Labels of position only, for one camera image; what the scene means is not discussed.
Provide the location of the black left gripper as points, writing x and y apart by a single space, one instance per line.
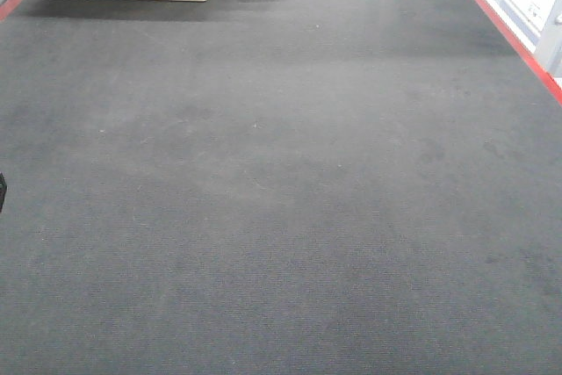
3 191

